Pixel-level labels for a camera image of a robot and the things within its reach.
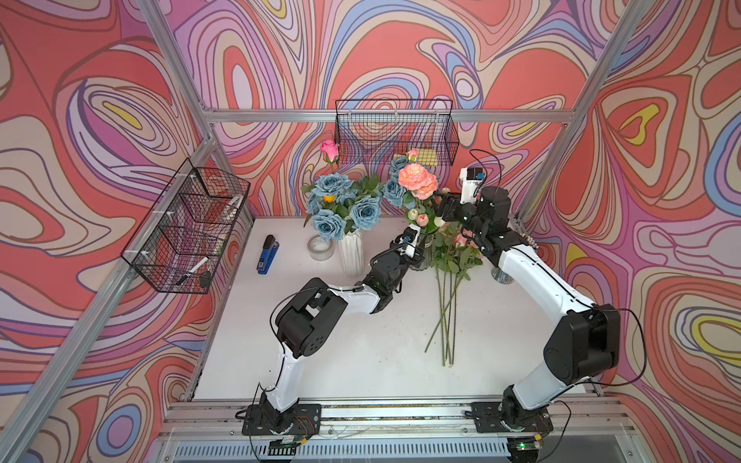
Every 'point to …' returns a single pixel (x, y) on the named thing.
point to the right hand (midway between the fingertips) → (437, 200)
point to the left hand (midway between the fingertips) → (424, 233)
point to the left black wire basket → (181, 240)
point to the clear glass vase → (427, 242)
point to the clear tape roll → (318, 248)
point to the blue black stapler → (270, 248)
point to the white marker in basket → (193, 270)
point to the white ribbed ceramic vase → (351, 254)
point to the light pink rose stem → (443, 259)
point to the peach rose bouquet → (424, 210)
